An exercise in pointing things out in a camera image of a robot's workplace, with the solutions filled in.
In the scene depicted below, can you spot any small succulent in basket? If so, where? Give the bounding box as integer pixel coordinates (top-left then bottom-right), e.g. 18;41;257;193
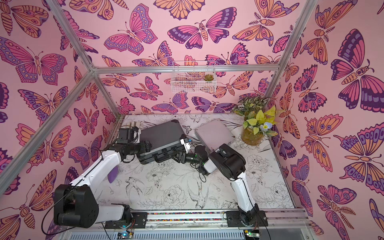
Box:
204;74;215;82

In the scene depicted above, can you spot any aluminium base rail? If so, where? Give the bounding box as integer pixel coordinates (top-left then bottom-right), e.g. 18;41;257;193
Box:
56;209;317;240

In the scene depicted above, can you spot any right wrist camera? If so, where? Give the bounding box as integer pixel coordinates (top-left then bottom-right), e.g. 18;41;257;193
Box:
180;134;192;154

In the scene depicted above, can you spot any pink purple garden trowel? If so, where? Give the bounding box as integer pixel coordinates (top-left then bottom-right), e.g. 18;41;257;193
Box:
108;166;119;184

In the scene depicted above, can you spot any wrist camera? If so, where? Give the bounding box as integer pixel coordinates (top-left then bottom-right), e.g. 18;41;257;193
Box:
116;127;139;144
180;134;192;154

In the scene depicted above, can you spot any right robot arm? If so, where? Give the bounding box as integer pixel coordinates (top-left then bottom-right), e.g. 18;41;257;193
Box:
169;144;269;227

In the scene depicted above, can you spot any white wire basket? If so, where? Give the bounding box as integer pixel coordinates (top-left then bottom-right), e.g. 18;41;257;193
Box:
169;60;217;94

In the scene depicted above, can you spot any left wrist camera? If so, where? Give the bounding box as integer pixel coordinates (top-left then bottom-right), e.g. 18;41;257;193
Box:
116;127;139;144

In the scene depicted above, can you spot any large black poker case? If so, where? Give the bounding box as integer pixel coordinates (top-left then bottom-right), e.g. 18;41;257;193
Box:
137;120;185;165

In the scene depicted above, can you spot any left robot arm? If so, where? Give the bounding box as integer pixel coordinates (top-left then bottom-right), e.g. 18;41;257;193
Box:
53;141;152;229

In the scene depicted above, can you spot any potted green plant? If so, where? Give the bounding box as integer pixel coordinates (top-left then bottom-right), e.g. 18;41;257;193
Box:
232;96;278;146

